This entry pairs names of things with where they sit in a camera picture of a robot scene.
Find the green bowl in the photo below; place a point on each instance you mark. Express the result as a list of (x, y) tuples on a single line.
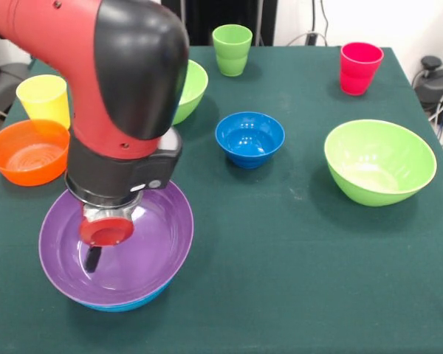
[(380, 173), (192, 92)]

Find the green cup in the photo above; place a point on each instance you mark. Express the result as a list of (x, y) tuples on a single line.
[(232, 55)]

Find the yellow cup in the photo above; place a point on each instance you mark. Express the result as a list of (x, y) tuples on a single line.
[(44, 99)]

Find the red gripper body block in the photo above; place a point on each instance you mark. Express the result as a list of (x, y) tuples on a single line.
[(107, 232)]

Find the black panel with poles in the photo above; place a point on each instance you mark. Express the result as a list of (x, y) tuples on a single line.
[(236, 14)]

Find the purple bowl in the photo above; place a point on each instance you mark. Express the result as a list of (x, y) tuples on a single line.
[(151, 250)]

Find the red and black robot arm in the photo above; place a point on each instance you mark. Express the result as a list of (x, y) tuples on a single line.
[(114, 92)]

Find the large light blue bowl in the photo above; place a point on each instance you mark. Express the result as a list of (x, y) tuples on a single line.
[(133, 304)]

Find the dark green table cloth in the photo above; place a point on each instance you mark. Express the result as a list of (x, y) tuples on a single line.
[(280, 276)]

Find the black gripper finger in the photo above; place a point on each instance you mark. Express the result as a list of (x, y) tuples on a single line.
[(93, 260)]

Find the small dark blue bowl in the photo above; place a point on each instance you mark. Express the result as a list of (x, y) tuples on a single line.
[(249, 147)]

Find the orange bowl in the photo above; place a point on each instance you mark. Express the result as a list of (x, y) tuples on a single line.
[(33, 158)]

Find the red cup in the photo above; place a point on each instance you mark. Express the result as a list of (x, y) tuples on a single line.
[(360, 73)]

